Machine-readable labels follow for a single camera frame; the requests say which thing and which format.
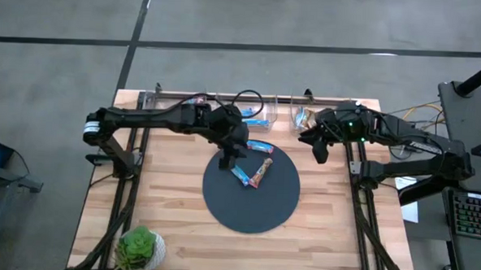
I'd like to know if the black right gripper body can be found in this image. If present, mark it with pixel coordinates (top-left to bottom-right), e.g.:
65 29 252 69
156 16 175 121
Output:
331 115 362 147

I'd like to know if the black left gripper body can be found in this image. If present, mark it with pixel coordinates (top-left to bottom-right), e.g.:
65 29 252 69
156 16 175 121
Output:
217 121 251 156

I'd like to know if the green orange granola bar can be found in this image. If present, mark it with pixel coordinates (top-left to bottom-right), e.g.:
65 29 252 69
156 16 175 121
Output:
304 109 319 130

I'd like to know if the brown red granola bar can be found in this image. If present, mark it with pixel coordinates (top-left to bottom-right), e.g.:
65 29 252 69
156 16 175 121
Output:
248 156 274 190

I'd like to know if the clear plastic bin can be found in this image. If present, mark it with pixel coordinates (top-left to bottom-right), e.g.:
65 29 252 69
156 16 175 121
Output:
141 90 209 130
288 94 343 139
213 93 280 134

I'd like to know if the dark round plate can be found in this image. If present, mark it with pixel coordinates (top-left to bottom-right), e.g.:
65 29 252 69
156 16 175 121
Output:
200 136 304 236

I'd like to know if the white paper sheet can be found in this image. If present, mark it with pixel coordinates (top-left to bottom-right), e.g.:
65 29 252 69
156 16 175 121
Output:
393 173 422 224

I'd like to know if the grey side desk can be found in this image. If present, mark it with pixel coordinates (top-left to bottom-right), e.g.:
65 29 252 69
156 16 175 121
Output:
429 81 481 270

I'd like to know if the succulent in white pot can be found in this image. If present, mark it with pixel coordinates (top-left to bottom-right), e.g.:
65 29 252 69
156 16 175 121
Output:
114 224 168 270

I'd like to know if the backlit keyboard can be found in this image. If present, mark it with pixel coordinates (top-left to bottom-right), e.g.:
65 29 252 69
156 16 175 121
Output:
449 191 481 241

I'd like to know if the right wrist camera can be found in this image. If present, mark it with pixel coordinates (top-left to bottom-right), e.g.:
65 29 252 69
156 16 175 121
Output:
316 107 344 128

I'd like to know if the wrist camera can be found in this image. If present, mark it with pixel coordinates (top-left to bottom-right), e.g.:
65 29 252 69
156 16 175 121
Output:
316 107 344 128
207 104 243 130

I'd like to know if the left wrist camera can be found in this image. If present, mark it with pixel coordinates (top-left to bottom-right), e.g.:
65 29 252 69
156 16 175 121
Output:
207 104 243 130

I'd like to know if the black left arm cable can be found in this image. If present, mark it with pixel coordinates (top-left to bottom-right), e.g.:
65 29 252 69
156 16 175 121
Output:
159 85 266 121

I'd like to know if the yellow cable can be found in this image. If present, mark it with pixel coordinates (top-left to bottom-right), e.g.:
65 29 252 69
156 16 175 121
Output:
401 102 444 133

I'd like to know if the black aluminium rig frame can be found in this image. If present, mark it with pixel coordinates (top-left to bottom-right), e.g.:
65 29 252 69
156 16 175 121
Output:
67 85 426 270

